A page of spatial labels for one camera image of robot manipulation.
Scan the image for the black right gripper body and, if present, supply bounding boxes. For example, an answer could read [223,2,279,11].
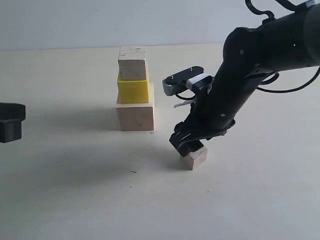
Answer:
[173,104,236,144]

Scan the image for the small wooden cube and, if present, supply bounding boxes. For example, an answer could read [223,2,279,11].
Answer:
[180,146,208,171]

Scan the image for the large wooden cube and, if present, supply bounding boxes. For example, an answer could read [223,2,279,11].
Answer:
[115,83,155,131]

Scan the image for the yellow cube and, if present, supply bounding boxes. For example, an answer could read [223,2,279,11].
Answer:
[117,74,150,104]

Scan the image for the medium wooden cube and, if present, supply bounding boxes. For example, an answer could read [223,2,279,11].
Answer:
[118,46,147,81]

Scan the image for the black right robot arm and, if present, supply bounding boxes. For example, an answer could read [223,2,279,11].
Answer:
[162,0,320,157]

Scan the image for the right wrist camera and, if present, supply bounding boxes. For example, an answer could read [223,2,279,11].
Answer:
[162,66,213,97]

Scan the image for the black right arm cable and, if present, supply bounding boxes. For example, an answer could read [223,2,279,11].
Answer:
[244,0,320,95]

